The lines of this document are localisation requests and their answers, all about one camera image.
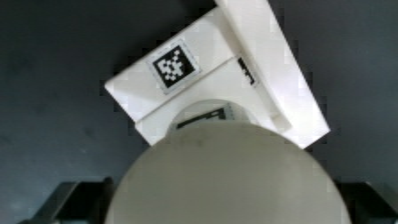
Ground white lamp bulb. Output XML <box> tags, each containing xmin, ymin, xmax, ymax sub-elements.
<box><xmin>105</xmin><ymin>99</ymin><xmax>355</xmax><ymax>224</ymax></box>

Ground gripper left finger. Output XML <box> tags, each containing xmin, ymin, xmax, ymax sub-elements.
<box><xmin>18</xmin><ymin>178</ymin><xmax>114</xmax><ymax>224</ymax></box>

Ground white lamp base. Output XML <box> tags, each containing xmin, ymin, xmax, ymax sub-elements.
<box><xmin>105</xmin><ymin>0</ymin><xmax>329</xmax><ymax>147</ymax></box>

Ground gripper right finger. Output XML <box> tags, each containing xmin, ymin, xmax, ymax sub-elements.
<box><xmin>336</xmin><ymin>181</ymin><xmax>398</xmax><ymax>224</ymax></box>

